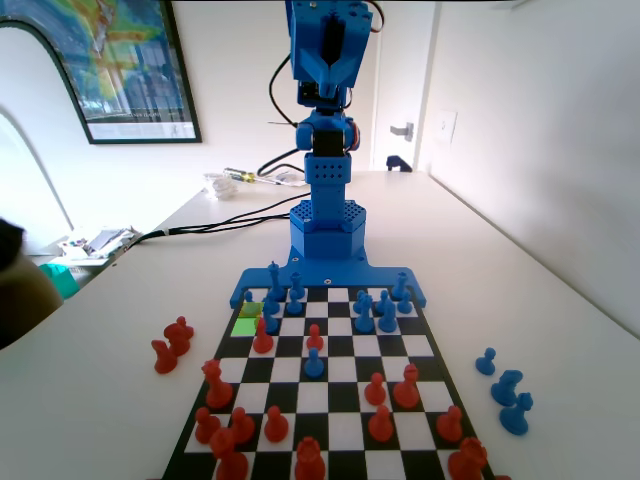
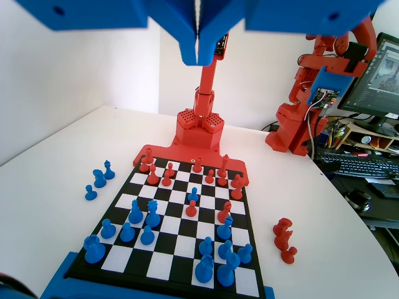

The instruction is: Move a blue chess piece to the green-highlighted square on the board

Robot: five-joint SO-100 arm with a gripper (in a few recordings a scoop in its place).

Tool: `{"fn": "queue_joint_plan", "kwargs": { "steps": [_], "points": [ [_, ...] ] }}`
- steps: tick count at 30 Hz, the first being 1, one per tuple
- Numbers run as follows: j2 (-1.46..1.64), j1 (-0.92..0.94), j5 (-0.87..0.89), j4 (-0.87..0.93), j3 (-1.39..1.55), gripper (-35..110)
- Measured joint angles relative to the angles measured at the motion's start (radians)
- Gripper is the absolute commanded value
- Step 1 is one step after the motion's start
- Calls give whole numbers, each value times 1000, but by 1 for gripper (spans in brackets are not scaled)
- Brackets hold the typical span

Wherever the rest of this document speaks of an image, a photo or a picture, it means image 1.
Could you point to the blue chess rook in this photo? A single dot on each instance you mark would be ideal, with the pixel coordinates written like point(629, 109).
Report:
point(399, 286)
point(297, 286)

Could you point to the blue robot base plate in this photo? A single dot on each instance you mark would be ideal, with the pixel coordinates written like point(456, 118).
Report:
point(350, 276)

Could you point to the pile of papers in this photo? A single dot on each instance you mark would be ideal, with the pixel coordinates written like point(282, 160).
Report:
point(95, 242)

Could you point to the person in olive top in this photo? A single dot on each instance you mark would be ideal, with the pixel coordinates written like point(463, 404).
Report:
point(25, 295)

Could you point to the white light switch plate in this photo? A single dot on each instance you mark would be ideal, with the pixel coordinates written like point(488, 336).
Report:
point(446, 126)

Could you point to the blue chess king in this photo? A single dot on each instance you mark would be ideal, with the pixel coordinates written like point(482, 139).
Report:
point(274, 281)

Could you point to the red chess bishop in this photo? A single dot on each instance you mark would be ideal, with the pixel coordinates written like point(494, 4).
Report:
point(262, 339)
point(406, 387)

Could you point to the red chess knight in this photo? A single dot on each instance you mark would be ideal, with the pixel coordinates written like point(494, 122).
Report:
point(176, 341)
point(164, 359)

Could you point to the black and white chessboard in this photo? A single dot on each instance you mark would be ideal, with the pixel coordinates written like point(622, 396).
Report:
point(340, 435)

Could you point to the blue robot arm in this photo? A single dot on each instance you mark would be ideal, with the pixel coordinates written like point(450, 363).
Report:
point(327, 235)

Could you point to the small blue chess pawn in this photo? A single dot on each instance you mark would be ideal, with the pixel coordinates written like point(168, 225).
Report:
point(248, 298)

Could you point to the red chess pawn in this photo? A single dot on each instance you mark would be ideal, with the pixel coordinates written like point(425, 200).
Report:
point(242, 427)
point(375, 390)
point(314, 339)
point(275, 426)
point(380, 425)
point(206, 427)
point(186, 328)
point(450, 425)

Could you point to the red chess rook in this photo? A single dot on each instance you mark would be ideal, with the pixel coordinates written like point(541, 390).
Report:
point(467, 459)
point(310, 460)

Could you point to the framed map poster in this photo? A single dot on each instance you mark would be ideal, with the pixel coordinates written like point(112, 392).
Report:
point(140, 75)

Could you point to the teal plastic box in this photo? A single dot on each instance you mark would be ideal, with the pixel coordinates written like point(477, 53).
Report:
point(59, 284)

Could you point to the small dark blue clamp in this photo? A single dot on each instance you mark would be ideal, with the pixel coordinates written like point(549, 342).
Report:
point(398, 163)

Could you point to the white door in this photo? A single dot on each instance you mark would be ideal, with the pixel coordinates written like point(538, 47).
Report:
point(400, 75)

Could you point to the crumpled white plastic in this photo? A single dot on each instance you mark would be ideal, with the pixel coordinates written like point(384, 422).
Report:
point(222, 188)

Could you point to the captured blue chess pieces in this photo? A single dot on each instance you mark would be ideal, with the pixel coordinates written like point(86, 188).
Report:
point(517, 416)

